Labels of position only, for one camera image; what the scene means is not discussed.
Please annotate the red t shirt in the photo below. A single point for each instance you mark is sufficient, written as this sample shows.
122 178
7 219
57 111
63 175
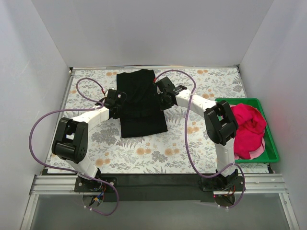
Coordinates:
247 129

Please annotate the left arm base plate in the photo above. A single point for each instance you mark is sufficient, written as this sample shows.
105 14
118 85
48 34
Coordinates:
96 185

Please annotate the aluminium frame rail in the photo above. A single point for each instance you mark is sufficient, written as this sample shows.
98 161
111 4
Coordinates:
69 184

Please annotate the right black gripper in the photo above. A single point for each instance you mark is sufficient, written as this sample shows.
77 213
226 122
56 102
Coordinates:
160 95

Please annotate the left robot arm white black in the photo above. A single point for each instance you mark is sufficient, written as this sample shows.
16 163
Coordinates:
70 142

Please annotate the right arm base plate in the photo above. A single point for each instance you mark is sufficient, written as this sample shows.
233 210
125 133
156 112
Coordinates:
227 185

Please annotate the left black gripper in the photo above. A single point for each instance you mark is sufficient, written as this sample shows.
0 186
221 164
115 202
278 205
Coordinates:
119 102

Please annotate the green plastic bin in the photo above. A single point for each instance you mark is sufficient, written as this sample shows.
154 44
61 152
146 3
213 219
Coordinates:
270 152

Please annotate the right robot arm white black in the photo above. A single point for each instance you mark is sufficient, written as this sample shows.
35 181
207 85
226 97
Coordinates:
220 122

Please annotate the black t shirt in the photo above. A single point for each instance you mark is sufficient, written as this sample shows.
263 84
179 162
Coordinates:
140 114

